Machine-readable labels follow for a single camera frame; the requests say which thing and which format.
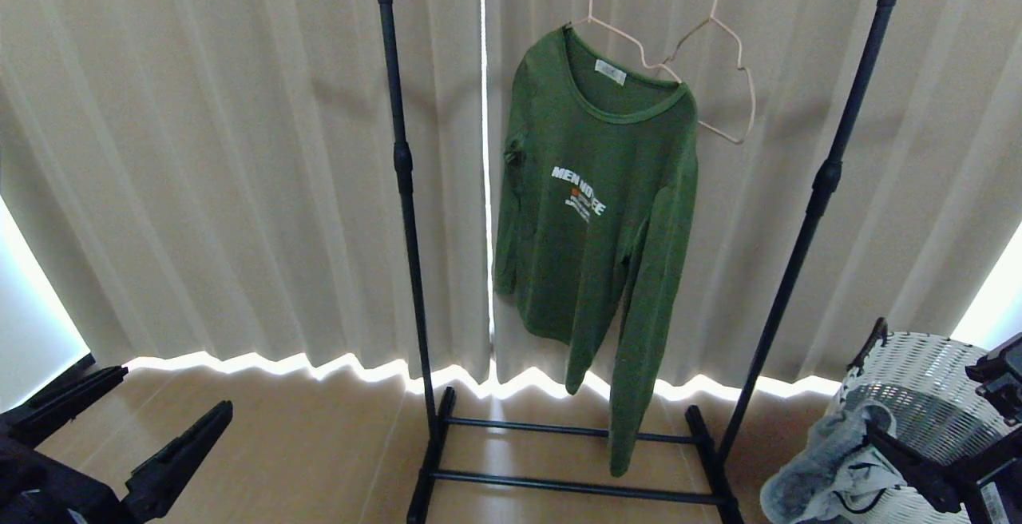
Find white laundry basket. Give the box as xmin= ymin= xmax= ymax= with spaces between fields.
xmin=830 ymin=318 xmax=1022 ymax=524

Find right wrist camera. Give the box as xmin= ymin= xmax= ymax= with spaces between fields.
xmin=965 ymin=332 xmax=1022 ymax=407

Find pale grey shorts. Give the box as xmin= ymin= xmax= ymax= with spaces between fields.
xmin=759 ymin=403 xmax=901 ymax=524

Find pink clothes hanger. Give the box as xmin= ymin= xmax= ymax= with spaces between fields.
xmin=655 ymin=0 xmax=758 ymax=146
xmin=568 ymin=0 xmax=684 ymax=85

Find green printed shirt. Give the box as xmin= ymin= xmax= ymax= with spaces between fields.
xmin=493 ymin=25 xmax=700 ymax=478

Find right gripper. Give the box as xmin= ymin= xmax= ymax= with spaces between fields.
xmin=865 ymin=420 xmax=1022 ymax=524

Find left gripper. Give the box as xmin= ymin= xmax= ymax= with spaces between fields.
xmin=0 ymin=364 xmax=235 ymax=524

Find beige curtain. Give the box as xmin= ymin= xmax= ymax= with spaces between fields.
xmin=0 ymin=0 xmax=1022 ymax=397

